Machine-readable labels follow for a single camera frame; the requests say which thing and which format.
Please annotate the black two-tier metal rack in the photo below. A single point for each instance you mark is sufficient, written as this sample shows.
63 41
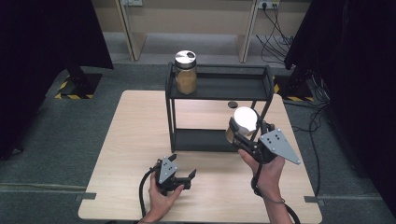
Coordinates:
221 88

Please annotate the dark round table grommet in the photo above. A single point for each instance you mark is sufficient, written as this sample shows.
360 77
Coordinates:
232 104

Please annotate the light wooden furniture frame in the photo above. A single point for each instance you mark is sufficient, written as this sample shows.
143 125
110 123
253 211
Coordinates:
186 18

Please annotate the white wall socket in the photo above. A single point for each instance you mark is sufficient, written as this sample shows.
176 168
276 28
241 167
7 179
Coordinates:
268 3
133 2

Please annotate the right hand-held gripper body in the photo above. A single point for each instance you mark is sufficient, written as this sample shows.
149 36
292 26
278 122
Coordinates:
278 144

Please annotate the black curtain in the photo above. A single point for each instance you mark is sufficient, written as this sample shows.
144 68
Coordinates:
358 77
37 62

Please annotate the yellow-black striped stand base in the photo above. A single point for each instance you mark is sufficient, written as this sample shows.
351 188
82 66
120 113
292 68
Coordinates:
81 87
295 90

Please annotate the silver-lidded glass spice jar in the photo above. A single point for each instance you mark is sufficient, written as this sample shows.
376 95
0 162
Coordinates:
186 81

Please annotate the white-capped glass spice jar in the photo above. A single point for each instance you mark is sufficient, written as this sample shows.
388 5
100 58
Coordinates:
246 119

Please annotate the person's left hand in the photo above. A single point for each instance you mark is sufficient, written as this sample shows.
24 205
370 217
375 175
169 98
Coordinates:
160 205

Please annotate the person's right hand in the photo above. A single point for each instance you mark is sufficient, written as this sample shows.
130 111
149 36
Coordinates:
271 179

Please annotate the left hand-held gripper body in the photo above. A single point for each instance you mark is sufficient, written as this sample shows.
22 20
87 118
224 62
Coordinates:
166 171

